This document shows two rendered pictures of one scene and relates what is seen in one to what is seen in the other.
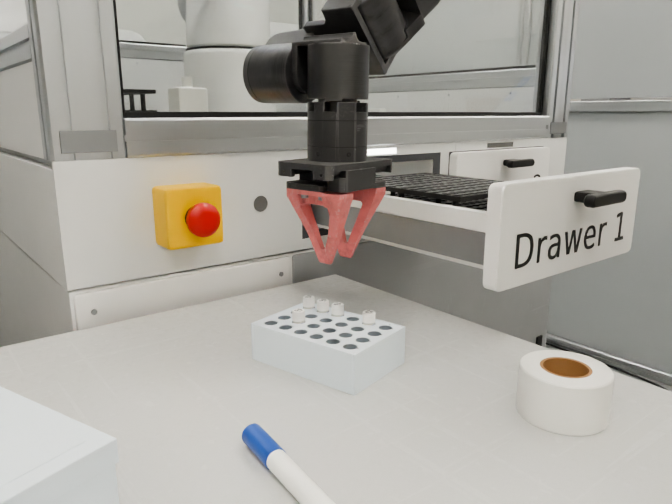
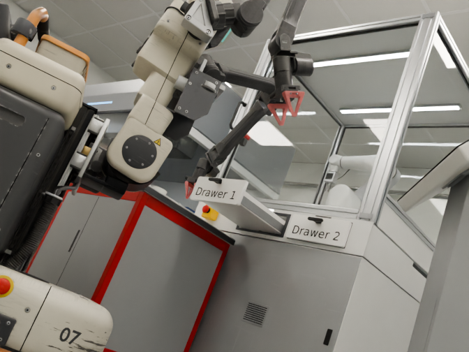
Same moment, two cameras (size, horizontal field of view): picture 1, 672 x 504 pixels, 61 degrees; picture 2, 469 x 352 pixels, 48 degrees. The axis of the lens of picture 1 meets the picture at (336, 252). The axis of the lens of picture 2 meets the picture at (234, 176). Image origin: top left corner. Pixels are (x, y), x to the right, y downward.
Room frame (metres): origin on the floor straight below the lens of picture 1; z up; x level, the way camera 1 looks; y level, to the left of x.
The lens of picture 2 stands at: (0.51, -2.41, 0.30)
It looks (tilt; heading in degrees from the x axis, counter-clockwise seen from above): 17 degrees up; 85
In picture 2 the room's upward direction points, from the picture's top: 22 degrees clockwise
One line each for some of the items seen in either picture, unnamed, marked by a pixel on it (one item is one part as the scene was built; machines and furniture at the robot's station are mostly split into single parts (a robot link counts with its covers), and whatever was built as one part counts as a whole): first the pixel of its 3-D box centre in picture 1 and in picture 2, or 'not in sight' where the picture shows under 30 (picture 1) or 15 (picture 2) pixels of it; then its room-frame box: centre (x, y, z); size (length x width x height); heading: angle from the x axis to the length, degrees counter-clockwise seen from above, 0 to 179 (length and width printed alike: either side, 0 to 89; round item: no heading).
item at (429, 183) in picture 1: (438, 204); not in sight; (0.80, -0.15, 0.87); 0.22 x 0.18 x 0.06; 38
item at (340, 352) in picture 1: (327, 342); not in sight; (0.51, 0.01, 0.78); 0.12 x 0.08 x 0.04; 53
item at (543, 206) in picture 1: (569, 222); (218, 190); (0.65, -0.27, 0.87); 0.29 x 0.02 x 0.11; 128
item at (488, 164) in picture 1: (502, 178); (317, 230); (1.09, -0.32, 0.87); 0.29 x 0.02 x 0.11; 128
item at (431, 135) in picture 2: not in sight; (444, 153); (1.60, -0.19, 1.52); 0.87 x 0.01 x 0.86; 38
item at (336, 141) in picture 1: (337, 140); (198, 176); (0.55, 0.00, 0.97); 0.10 x 0.07 x 0.07; 142
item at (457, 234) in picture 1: (433, 207); (246, 213); (0.81, -0.14, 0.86); 0.40 x 0.26 x 0.06; 38
